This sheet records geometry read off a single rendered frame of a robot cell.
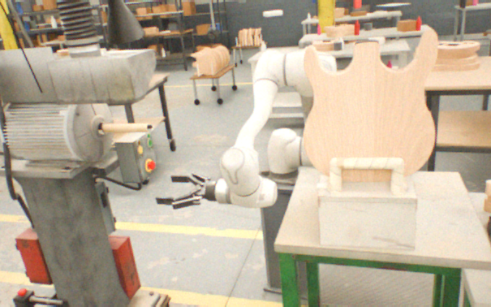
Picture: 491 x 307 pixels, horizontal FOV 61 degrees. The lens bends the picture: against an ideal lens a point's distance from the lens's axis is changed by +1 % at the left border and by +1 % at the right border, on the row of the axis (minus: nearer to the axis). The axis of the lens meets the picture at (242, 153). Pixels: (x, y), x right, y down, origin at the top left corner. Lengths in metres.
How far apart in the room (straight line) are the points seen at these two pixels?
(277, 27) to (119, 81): 11.33
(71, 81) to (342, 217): 0.96
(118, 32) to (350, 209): 0.97
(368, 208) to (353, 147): 0.18
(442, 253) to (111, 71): 1.12
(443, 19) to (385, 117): 11.31
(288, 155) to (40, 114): 1.17
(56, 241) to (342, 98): 1.32
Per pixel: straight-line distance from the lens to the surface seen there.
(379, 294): 2.60
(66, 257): 1.96
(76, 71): 1.45
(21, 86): 1.73
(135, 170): 1.91
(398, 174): 1.22
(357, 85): 1.16
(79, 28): 1.46
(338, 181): 1.22
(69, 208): 1.81
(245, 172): 1.25
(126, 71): 1.35
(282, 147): 2.14
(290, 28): 12.52
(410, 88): 1.18
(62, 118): 1.62
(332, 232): 1.29
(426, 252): 1.34
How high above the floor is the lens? 1.68
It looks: 21 degrees down
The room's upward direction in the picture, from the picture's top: 6 degrees counter-clockwise
